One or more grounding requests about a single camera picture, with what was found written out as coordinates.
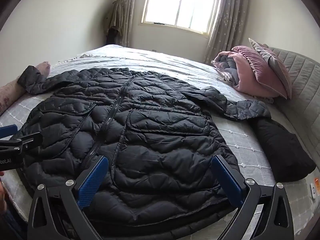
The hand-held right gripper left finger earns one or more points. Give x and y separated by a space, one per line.
93 178

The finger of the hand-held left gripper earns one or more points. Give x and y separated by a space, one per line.
7 131
26 141

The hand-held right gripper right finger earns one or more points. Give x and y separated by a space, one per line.
227 181

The black quilted puffer jacket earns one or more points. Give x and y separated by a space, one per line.
155 130

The pink floral bolster pillow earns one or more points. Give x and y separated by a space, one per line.
10 92

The black pillow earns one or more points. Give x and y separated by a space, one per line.
280 150

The white device with orange label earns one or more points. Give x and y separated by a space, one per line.
314 188

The folded pink and grey quilt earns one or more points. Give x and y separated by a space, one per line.
246 78

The pink velvet pillow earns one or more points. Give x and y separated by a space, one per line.
267 70

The grey quilted headboard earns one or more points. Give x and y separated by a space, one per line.
302 85

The bed with grey checked bedspread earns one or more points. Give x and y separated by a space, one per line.
175 62

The grey velvet pillow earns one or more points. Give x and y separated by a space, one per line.
275 60

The hanging brown coat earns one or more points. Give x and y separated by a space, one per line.
115 17

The grey dotted curtain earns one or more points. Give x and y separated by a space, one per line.
132 12
228 20

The window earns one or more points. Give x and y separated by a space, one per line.
181 2

